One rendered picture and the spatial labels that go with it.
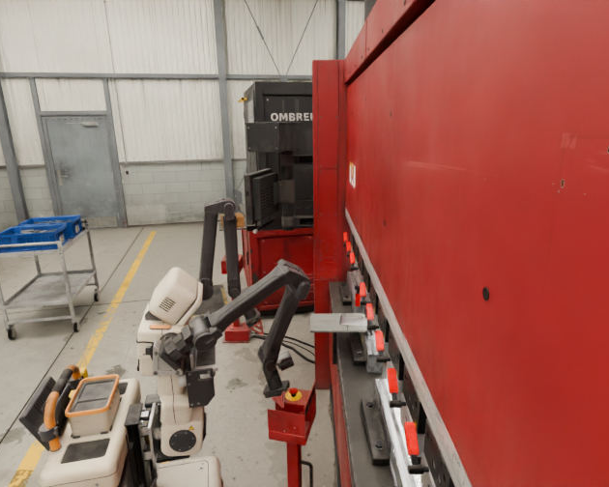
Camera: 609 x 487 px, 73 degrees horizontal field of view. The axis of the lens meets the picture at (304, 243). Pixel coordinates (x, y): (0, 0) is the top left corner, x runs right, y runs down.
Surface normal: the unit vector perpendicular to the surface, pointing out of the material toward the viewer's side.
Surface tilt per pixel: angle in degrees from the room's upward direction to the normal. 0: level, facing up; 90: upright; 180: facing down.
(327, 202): 90
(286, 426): 90
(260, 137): 90
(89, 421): 92
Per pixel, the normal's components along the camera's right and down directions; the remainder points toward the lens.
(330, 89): -0.01, 0.28
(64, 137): 0.22, 0.27
